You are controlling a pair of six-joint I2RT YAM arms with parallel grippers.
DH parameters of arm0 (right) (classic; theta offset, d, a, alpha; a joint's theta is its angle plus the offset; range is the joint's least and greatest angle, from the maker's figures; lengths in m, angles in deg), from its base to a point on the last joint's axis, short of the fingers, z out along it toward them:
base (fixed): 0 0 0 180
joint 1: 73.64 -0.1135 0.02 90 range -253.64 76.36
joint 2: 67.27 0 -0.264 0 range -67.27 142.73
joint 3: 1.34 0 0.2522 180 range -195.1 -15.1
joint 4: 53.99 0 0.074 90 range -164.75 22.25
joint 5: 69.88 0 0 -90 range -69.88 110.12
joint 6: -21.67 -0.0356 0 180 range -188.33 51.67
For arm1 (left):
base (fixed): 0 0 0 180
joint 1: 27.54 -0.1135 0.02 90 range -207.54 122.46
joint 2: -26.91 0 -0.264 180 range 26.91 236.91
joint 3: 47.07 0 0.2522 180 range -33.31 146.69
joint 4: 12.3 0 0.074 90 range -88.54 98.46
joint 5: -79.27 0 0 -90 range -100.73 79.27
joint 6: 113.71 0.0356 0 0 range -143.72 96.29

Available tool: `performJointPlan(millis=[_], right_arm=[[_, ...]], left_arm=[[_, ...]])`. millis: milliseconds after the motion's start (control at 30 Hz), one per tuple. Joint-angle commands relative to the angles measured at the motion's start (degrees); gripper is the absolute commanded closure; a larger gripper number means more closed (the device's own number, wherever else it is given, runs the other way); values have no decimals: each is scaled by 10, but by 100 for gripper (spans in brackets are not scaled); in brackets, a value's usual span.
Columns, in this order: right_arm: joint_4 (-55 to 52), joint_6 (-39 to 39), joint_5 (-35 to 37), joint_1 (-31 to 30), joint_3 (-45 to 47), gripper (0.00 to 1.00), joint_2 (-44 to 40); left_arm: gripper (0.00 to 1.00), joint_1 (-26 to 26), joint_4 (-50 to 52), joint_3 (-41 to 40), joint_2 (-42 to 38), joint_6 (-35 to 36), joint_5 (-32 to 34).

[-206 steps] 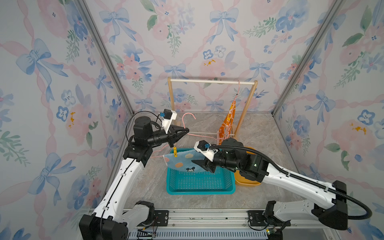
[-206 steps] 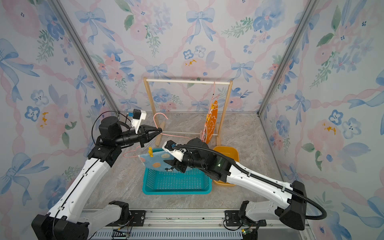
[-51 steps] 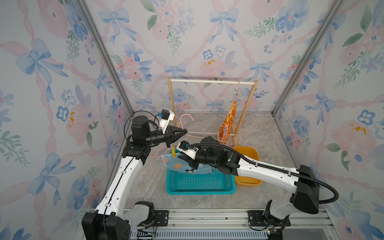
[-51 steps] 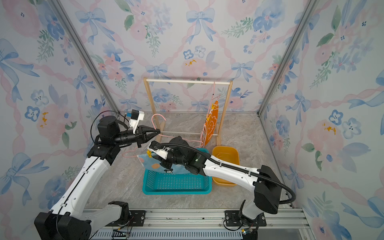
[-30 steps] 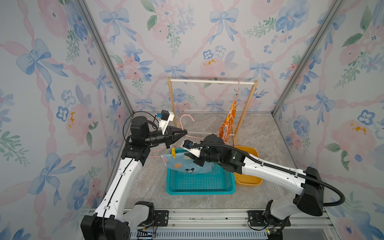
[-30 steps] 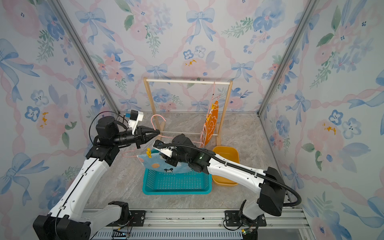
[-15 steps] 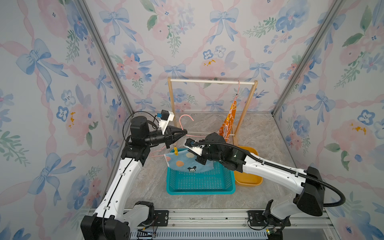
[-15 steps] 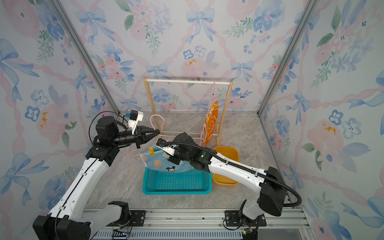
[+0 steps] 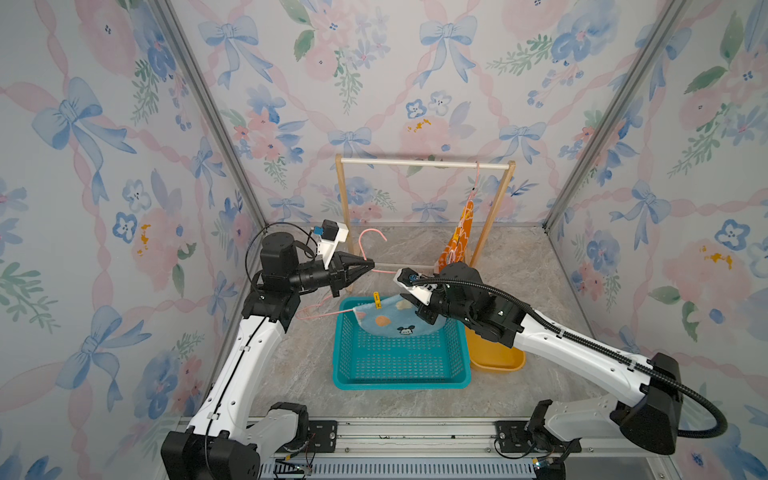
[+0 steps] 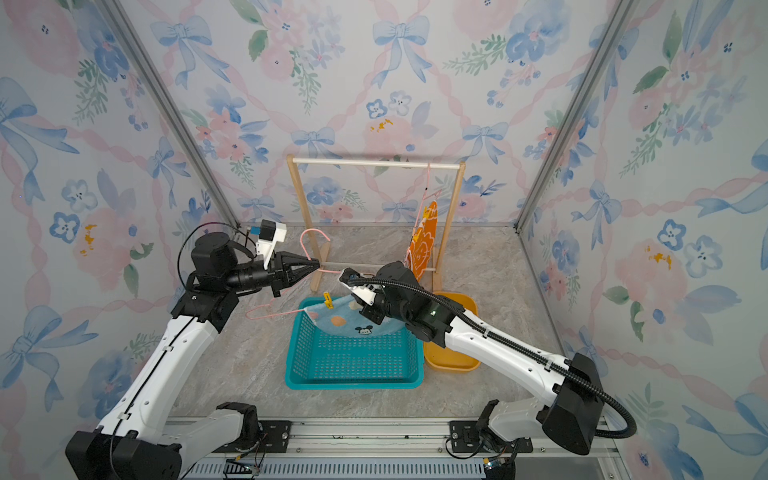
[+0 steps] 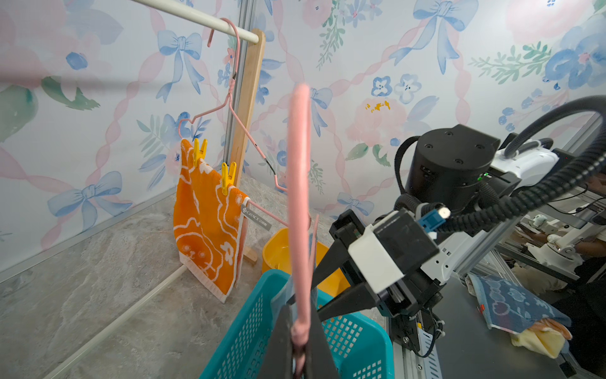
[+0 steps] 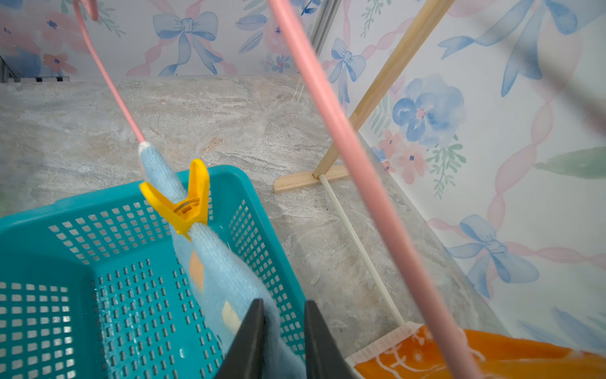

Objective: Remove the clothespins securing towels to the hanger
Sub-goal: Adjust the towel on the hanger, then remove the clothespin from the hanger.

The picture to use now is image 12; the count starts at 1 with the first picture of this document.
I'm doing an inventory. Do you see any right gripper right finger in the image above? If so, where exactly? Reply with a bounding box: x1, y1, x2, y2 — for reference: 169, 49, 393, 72
304, 300, 353, 379

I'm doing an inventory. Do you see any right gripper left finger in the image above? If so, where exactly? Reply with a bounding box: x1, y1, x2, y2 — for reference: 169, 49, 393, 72
214, 299, 265, 379

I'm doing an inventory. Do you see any light blue towel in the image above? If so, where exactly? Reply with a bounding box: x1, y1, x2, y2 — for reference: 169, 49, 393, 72
138, 142, 306, 378

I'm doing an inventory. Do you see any right aluminium corner post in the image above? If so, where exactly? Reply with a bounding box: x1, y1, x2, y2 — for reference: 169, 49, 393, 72
310, 0, 342, 53

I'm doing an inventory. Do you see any pink hanger with orange towel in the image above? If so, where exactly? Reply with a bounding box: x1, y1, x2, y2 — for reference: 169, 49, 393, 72
270, 1, 482, 378

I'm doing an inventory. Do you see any wooden hanger rack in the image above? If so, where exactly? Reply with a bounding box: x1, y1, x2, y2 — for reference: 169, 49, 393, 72
273, 0, 455, 328

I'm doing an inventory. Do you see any yellow clothespin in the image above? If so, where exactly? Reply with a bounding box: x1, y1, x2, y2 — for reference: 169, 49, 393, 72
140, 159, 210, 242

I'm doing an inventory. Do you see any orange patterned towel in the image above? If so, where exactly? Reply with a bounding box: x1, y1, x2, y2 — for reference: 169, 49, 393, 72
346, 322, 605, 378

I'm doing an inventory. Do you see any teal plastic basket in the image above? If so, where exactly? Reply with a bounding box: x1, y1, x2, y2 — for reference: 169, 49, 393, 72
0, 164, 309, 379

